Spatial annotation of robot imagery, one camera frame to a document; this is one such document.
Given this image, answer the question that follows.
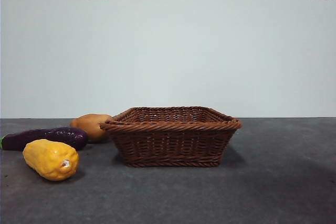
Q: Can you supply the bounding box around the brown wicker basket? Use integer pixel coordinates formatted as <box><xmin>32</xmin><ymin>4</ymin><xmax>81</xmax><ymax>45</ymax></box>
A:
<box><xmin>99</xmin><ymin>106</ymin><xmax>243</xmax><ymax>168</ymax></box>

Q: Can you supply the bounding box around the brown potato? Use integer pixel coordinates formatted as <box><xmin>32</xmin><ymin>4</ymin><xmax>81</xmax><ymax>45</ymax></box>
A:
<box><xmin>69</xmin><ymin>113</ymin><xmax>113</xmax><ymax>144</ymax></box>

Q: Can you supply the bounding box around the purple eggplant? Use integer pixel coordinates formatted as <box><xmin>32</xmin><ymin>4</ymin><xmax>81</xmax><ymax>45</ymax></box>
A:
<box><xmin>0</xmin><ymin>126</ymin><xmax>89</xmax><ymax>152</ymax></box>

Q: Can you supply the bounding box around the yellow corn cob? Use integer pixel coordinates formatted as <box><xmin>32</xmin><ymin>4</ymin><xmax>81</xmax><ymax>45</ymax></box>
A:
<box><xmin>22</xmin><ymin>138</ymin><xmax>79</xmax><ymax>182</ymax></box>

